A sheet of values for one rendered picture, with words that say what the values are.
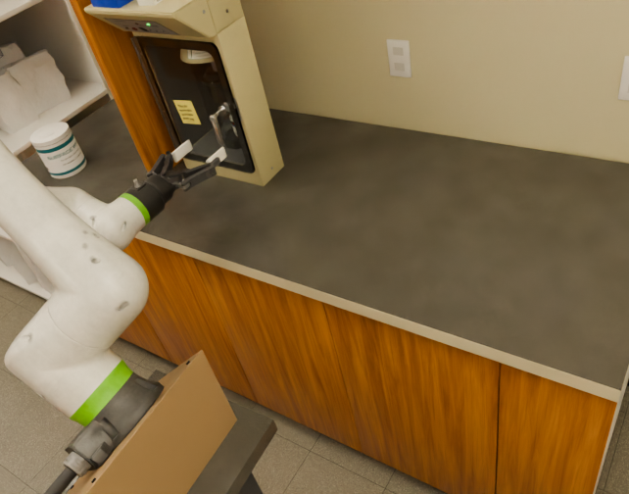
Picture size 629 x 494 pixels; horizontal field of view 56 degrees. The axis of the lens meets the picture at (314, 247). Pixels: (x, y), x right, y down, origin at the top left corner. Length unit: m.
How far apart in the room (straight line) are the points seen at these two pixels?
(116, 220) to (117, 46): 0.59
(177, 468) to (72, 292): 0.36
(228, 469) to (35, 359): 0.40
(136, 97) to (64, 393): 1.04
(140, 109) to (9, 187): 0.89
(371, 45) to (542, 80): 0.50
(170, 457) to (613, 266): 0.99
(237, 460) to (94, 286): 0.44
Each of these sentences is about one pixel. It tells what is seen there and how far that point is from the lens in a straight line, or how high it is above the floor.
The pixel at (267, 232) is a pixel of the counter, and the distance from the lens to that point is 1.60.
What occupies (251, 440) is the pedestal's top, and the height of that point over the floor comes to 0.94.
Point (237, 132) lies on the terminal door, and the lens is 1.68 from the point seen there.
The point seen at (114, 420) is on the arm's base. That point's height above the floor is 1.14.
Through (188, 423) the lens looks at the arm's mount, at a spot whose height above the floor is 1.07.
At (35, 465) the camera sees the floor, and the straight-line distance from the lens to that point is 2.69.
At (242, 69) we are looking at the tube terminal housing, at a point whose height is 1.29.
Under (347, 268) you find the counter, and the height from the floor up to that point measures 0.94.
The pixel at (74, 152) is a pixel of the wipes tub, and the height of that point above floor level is 1.01.
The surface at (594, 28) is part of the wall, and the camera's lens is 1.62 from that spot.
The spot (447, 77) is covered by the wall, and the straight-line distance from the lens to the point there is 1.79.
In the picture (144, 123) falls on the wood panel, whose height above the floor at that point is 1.13.
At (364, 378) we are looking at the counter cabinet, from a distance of 1.67.
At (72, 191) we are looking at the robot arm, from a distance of 1.51.
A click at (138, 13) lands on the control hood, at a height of 1.51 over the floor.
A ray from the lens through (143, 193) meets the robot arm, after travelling 1.47.
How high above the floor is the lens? 1.93
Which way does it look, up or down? 41 degrees down
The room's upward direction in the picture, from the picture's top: 14 degrees counter-clockwise
